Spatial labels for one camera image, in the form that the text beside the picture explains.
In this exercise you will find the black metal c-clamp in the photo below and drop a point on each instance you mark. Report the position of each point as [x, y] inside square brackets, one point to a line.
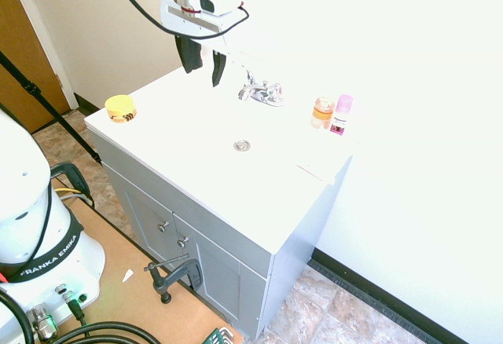
[173, 277]

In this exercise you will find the white Franka Panda arm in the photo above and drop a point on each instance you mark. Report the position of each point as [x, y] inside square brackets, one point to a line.
[23, 187]

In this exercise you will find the grey vanity cabinet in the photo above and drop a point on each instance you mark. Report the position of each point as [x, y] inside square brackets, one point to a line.
[220, 257]

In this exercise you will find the yellow round jar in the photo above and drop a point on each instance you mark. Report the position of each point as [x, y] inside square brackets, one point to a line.
[120, 109]

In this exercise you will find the wooden base board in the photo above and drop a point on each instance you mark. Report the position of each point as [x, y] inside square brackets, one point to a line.
[137, 281]

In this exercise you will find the chrome sink drain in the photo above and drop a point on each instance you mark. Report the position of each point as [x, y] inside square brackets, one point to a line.
[241, 145]

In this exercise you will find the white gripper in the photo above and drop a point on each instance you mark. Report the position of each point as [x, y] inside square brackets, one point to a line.
[188, 17]

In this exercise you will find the green hex key holder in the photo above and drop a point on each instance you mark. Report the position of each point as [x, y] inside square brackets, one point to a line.
[218, 336]

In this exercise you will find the chrome sink faucet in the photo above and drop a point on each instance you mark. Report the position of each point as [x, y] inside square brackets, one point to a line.
[262, 91]

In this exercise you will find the metal cabinet door knob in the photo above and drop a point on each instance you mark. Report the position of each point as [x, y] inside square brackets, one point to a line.
[163, 226]
[182, 242]

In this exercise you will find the brown wooden door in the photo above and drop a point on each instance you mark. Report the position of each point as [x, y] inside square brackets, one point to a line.
[19, 57]

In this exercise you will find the white sink countertop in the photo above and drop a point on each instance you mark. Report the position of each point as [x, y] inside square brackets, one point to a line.
[220, 155]

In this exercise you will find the orange soap bottle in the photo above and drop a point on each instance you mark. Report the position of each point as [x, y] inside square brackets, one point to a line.
[322, 113]

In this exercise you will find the pink capped white bottle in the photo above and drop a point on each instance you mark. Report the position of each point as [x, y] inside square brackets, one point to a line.
[341, 115]

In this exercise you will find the black tripod leg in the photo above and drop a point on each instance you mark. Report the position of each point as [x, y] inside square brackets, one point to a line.
[47, 104]

